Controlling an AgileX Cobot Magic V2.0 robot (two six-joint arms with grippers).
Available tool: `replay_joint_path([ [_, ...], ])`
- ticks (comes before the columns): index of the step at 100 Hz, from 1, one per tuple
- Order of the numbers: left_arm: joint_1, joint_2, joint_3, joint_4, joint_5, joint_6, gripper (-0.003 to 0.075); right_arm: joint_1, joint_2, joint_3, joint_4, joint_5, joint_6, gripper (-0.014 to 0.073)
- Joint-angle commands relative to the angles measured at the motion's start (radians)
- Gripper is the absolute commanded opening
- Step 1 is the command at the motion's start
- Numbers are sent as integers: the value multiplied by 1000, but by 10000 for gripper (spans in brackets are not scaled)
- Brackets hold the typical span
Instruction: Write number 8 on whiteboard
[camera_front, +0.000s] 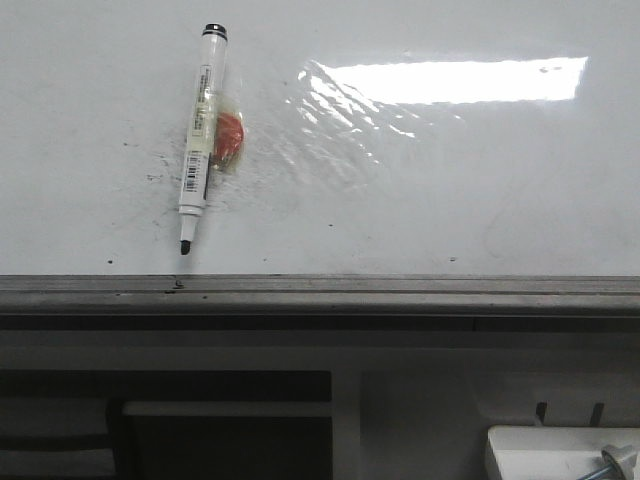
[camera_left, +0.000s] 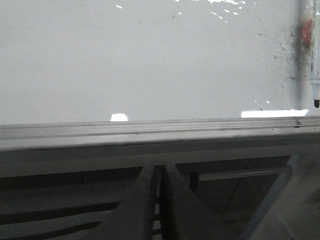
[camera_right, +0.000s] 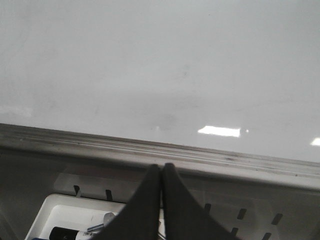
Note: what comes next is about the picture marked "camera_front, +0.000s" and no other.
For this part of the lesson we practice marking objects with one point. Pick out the white black whiteboard marker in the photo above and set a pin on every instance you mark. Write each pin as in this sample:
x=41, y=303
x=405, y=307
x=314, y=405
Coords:
x=201, y=132

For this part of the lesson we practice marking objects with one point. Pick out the white whiteboard surface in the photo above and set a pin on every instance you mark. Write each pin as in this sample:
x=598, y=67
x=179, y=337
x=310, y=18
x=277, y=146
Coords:
x=381, y=137

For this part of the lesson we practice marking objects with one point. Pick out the red disc with clear tape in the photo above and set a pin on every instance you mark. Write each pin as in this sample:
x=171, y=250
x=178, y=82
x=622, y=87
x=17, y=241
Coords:
x=229, y=137

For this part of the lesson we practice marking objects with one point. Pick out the white pegboard panel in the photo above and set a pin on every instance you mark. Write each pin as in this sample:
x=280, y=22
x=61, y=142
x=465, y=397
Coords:
x=425, y=413

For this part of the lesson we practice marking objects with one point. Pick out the white plastic storage tray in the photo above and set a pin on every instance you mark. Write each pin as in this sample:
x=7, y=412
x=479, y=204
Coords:
x=537, y=452

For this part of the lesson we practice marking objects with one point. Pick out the grey metal bolt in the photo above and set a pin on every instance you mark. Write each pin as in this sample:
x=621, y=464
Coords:
x=618, y=463

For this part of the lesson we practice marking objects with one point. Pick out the grey aluminium whiteboard frame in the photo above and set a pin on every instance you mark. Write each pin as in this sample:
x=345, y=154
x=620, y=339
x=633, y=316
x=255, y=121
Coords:
x=320, y=302

